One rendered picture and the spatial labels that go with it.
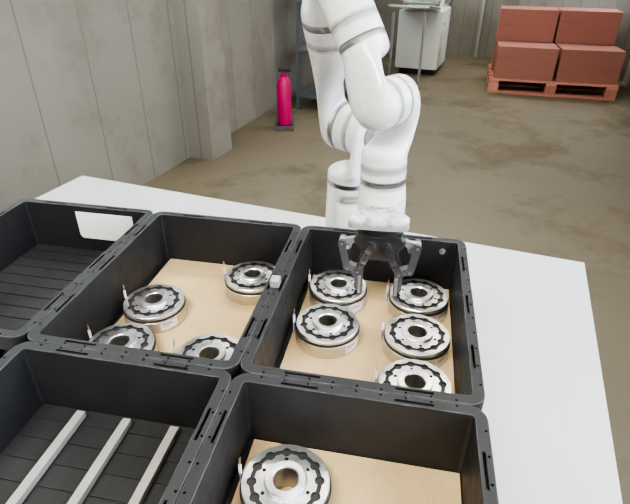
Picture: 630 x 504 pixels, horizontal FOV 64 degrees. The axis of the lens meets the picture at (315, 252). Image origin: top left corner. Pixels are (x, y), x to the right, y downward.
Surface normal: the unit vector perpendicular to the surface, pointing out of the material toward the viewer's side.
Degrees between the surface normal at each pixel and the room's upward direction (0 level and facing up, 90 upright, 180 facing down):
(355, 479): 0
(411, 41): 90
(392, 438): 90
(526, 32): 90
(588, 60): 90
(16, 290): 0
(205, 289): 0
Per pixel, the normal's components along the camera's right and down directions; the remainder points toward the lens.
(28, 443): 0.00, -0.86
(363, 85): -0.67, 0.08
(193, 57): -0.35, 0.48
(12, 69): 0.94, 0.18
